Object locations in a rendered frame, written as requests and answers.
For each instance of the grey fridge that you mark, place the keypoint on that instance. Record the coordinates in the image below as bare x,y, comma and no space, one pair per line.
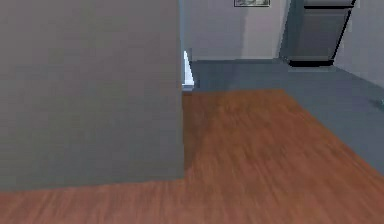
316,33

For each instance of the framed wall picture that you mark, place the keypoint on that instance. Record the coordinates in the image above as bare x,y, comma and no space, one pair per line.
251,2

